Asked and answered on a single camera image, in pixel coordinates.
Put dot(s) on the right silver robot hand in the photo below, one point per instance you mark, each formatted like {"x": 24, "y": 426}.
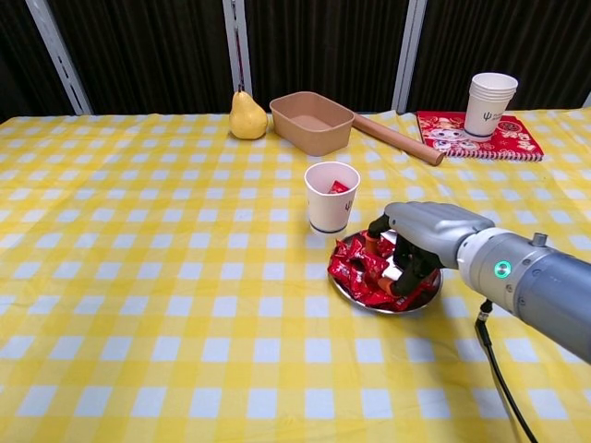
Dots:
{"x": 429, "y": 226}

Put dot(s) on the red candy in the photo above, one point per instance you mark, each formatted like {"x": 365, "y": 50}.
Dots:
{"x": 344, "y": 251}
{"x": 344, "y": 271}
{"x": 367, "y": 290}
{"x": 338, "y": 187}
{"x": 369, "y": 264}
{"x": 399, "y": 302}
{"x": 384, "y": 249}
{"x": 424, "y": 288}

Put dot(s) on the round steel plate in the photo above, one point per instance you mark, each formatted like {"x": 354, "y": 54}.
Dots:
{"x": 362, "y": 306}

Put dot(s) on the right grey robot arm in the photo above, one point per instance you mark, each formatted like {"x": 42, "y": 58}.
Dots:
{"x": 545, "y": 281}

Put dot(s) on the red spiral notebook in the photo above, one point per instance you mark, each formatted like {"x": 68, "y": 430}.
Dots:
{"x": 443, "y": 138}

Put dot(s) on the brown cardboard tube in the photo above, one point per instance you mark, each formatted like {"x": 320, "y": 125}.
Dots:
{"x": 397, "y": 138}

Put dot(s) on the single white paper cup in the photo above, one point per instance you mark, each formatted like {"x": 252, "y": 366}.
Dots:
{"x": 325, "y": 212}

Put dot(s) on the white paper cup stack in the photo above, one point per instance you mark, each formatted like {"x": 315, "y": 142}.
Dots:
{"x": 489, "y": 111}

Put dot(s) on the brown paper food box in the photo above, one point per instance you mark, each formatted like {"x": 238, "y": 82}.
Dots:
{"x": 318, "y": 138}

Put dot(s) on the yellow pear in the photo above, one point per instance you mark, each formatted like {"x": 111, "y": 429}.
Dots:
{"x": 247, "y": 120}

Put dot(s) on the yellow white checkered tablecloth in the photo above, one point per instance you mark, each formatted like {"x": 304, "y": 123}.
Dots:
{"x": 138, "y": 277}

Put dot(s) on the black pleated curtain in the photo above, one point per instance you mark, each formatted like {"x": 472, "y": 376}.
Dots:
{"x": 152, "y": 55}

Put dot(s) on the silver metal frame post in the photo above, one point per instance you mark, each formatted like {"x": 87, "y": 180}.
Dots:
{"x": 587, "y": 100}
{"x": 55, "y": 51}
{"x": 231, "y": 46}
{"x": 411, "y": 55}

